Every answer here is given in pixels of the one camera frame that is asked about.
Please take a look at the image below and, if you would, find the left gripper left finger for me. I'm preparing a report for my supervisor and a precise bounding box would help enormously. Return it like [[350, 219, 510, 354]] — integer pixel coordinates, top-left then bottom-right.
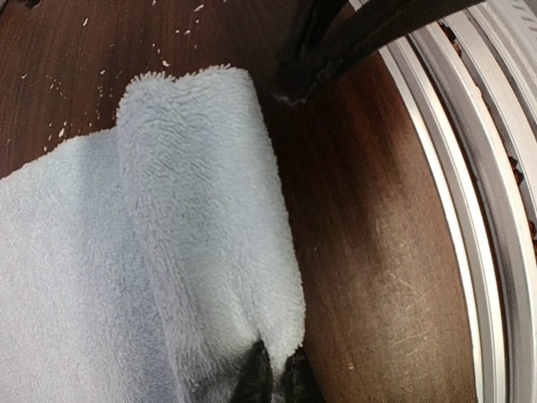
[[232, 340, 274, 403]]

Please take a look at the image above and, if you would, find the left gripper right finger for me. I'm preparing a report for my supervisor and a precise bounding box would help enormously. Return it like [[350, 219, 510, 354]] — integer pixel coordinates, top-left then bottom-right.
[[281, 350, 323, 403]]

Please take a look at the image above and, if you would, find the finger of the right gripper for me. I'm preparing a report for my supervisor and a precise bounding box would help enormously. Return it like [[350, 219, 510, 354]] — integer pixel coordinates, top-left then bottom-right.
[[272, 0, 478, 105]]

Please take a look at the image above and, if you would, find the light blue towel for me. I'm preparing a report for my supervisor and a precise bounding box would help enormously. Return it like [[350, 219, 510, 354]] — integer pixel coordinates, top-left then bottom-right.
[[1, 65, 305, 402]]

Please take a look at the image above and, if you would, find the aluminium front rail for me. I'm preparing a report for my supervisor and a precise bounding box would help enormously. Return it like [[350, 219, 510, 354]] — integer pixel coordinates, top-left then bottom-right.
[[380, 1, 536, 402]]

